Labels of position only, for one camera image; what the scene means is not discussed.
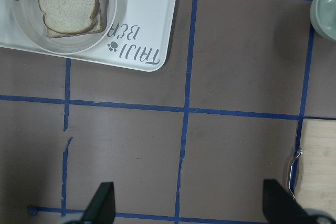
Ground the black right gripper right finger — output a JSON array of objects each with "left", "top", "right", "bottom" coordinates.
[{"left": 262, "top": 179, "right": 331, "bottom": 224}]

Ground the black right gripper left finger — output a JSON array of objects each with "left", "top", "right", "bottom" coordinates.
[{"left": 80, "top": 182, "right": 116, "bottom": 223}]

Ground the round white plate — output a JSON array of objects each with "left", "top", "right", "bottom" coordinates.
[{"left": 13, "top": 0, "right": 117, "bottom": 55}]

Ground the bread slice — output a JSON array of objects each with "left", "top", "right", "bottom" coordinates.
[
  {"left": 38, "top": 0, "right": 99, "bottom": 35},
  {"left": 47, "top": 6, "right": 106, "bottom": 38}
]

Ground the wooden cutting board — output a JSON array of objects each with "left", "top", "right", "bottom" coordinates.
[{"left": 290, "top": 119, "right": 335, "bottom": 218}]

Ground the cream bear serving tray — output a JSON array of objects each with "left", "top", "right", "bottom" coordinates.
[{"left": 1, "top": 0, "right": 175, "bottom": 72}]

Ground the green bowl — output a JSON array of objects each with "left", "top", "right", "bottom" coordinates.
[{"left": 310, "top": 0, "right": 335, "bottom": 41}]

